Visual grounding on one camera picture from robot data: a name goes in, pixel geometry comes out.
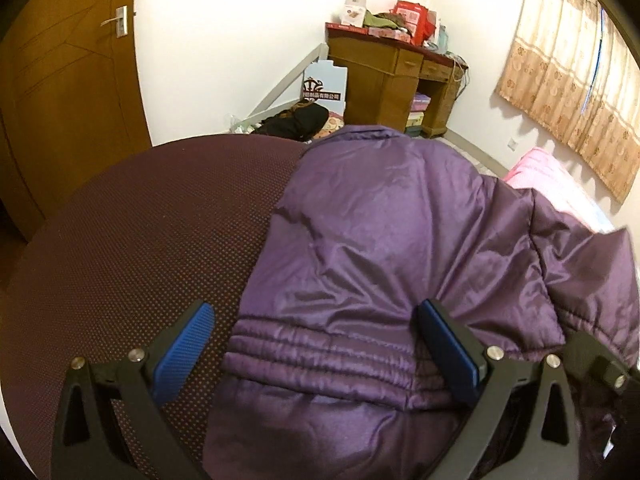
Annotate black clothes heap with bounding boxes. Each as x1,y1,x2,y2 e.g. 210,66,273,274
254,102,331,142

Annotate metal door handle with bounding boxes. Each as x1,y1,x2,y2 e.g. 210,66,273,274
100,6,130,38

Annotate purple padded jacket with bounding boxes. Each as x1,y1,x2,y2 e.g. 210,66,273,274
202,124,640,480

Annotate blue white patterned bed sheet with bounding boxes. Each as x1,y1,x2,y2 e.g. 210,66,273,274
575,200,620,234

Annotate grey metal frame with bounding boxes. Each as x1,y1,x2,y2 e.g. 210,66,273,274
234,44,332,133

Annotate stack of pastel boxes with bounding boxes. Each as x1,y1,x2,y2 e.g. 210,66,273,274
404,92,432,137

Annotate white cables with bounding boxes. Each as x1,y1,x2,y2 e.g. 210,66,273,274
446,52,474,102

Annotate patterned cloth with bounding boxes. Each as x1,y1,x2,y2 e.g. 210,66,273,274
311,114,347,139

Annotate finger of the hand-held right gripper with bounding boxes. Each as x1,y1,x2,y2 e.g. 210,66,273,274
567,330,640,401

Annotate pink blanket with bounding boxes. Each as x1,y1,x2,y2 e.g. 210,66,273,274
502,147,608,227

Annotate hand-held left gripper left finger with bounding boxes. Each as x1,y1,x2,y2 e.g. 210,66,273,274
50,301,216,480

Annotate wooden desk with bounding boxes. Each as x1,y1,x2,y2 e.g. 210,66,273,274
327,27,471,139

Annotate beige patterned curtain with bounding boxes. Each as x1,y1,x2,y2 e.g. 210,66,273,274
495,0,640,205

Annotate maroon dotted bed sheet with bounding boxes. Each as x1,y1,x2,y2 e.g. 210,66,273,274
0,132,312,480

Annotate printed white cardboard box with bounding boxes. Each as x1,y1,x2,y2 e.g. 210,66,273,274
301,58,349,117

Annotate green cloth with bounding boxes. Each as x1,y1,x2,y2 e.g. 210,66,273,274
362,10,415,34

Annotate red boxes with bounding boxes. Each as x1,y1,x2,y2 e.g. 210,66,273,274
390,0,439,47

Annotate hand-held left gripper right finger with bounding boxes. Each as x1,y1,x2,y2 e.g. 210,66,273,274
416,298,584,480

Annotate wooden door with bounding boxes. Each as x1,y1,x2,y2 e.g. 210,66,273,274
0,0,152,248

